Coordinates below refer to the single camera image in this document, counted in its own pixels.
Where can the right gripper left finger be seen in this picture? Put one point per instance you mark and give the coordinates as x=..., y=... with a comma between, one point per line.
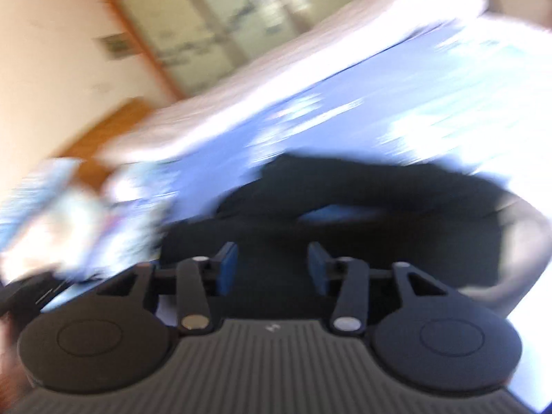
x=199, y=278

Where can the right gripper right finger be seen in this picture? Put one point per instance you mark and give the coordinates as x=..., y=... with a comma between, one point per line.
x=345, y=281

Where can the black pants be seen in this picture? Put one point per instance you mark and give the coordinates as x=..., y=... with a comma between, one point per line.
x=445, y=223

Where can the floral pillow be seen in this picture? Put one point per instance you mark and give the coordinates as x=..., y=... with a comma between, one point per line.
x=50, y=223

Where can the wooden headboard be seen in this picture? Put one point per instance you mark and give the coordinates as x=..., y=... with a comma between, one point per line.
x=92, y=172

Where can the lilac quilted duvet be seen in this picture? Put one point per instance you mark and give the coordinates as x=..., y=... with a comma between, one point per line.
x=353, y=34

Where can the blue patterned bed sheet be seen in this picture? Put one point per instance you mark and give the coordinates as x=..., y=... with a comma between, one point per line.
x=474, y=100

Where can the wooden glass-door wardrobe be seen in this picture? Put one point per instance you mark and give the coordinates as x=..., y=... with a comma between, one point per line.
x=193, y=44

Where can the wall control panel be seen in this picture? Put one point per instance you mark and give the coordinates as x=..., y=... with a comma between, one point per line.
x=117, y=46

